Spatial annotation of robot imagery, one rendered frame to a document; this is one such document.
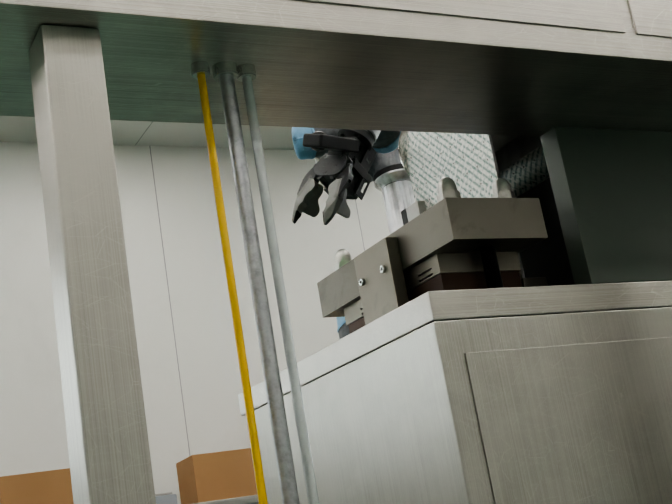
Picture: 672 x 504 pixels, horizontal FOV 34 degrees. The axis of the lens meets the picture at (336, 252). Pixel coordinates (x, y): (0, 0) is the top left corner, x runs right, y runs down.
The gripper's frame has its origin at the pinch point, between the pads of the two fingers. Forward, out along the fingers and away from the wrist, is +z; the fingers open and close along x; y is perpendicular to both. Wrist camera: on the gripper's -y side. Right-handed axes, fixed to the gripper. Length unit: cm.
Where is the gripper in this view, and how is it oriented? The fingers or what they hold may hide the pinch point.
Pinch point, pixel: (309, 216)
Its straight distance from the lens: 198.3
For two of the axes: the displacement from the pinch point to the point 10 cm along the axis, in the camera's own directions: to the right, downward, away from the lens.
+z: -3.9, 8.4, -3.8
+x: -7.5, -0.5, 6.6
